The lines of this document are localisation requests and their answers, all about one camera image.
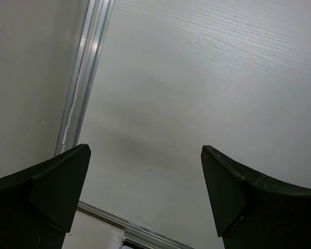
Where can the white front cover board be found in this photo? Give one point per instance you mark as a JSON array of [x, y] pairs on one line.
[[90, 233]]

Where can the aluminium frame rail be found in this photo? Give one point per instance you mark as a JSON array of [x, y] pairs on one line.
[[89, 51]]

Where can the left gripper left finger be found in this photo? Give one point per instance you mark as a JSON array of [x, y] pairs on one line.
[[38, 204]]

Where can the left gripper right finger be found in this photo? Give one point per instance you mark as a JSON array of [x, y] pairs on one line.
[[254, 210]]

